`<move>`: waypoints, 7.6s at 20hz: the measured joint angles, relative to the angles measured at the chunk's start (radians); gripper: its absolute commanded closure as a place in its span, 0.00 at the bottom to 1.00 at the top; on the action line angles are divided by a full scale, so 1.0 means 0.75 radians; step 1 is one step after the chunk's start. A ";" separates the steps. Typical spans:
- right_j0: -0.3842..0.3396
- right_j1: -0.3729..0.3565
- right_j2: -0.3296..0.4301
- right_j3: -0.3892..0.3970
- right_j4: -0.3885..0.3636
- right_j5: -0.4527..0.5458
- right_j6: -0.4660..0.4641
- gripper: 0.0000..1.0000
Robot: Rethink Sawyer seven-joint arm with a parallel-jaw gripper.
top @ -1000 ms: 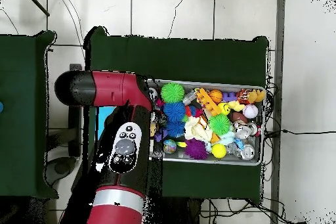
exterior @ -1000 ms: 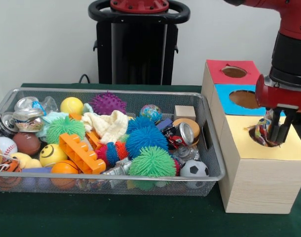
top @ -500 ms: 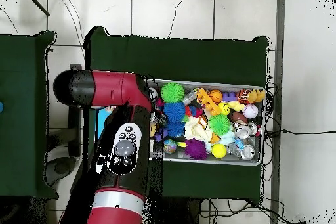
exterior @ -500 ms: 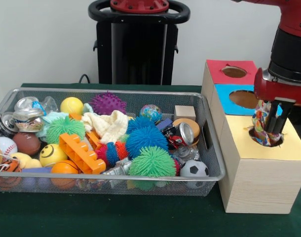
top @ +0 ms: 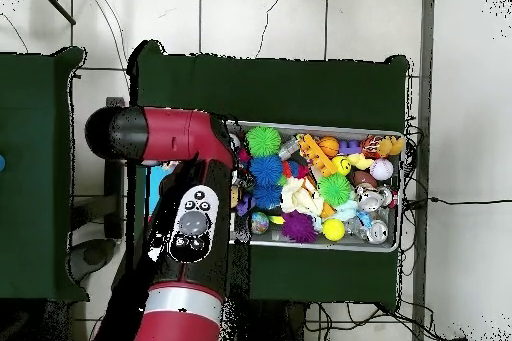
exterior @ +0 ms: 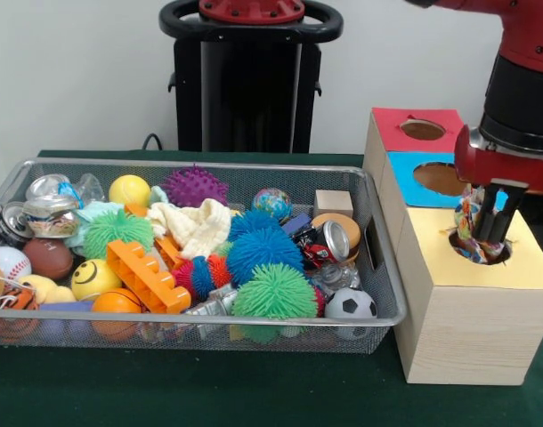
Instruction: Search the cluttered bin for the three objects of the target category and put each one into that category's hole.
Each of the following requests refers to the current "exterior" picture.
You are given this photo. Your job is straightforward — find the yellow tennis ball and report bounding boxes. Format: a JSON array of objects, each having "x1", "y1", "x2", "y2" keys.
[{"x1": 109, "y1": 174, "x2": 152, "y2": 208}]

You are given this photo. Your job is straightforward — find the polka dot cloth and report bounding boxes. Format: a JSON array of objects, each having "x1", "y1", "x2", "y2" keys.
[{"x1": 451, "y1": 186, "x2": 511, "y2": 263}]

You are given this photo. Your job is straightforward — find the black and white soccer ball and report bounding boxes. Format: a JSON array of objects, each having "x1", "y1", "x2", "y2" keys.
[{"x1": 325, "y1": 286, "x2": 379, "y2": 340}]

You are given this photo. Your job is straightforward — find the green spiky rubber ball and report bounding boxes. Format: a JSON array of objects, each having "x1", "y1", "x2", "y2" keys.
[
  {"x1": 232, "y1": 262, "x2": 320, "y2": 320},
  {"x1": 82, "y1": 208, "x2": 156, "y2": 262}
]

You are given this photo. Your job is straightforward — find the black pedestal with red base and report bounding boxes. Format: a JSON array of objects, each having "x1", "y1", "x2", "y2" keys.
[{"x1": 158, "y1": 0, "x2": 344, "y2": 155}]

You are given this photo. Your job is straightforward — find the white baseball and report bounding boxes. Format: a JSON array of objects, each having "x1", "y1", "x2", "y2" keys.
[{"x1": 0, "y1": 246, "x2": 33, "y2": 281}]

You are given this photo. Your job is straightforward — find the blue spiky rubber ball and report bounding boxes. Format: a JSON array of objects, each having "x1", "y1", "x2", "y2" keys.
[{"x1": 229, "y1": 225, "x2": 304, "y2": 286}]

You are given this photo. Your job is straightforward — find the red and blue spiky toy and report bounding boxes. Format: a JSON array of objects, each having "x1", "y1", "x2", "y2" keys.
[{"x1": 171, "y1": 255, "x2": 233, "y2": 300}]

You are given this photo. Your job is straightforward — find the wooden box with three holes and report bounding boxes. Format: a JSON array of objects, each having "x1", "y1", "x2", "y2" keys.
[{"x1": 362, "y1": 106, "x2": 543, "y2": 386}]

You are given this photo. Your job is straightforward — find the shallow metal mesh bin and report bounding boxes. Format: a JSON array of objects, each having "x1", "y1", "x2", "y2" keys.
[{"x1": 0, "y1": 157, "x2": 409, "y2": 355}]

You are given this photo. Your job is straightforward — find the purple spiky ball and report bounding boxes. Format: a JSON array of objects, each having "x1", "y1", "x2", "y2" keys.
[{"x1": 160, "y1": 164, "x2": 231, "y2": 208}]

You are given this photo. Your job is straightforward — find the orange toy building brick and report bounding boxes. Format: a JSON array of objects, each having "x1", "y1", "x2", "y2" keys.
[{"x1": 106, "y1": 238, "x2": 192, "y2": 315}]

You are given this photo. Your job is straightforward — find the yellow smiley face ball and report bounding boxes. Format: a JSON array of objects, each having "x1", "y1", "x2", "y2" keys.
[{"x1": 70, "y1": 259, "x2": 124, "y2": 302}]

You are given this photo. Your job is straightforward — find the dark green table cloth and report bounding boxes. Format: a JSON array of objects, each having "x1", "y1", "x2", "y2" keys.
[{"x1": 0, "y1": 149, "x2": 543, "y2": 427}]

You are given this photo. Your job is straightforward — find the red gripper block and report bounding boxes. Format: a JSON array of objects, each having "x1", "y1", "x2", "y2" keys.
[{"x1": 453, "y1": 124, "x2": 543, "y2": 244}]

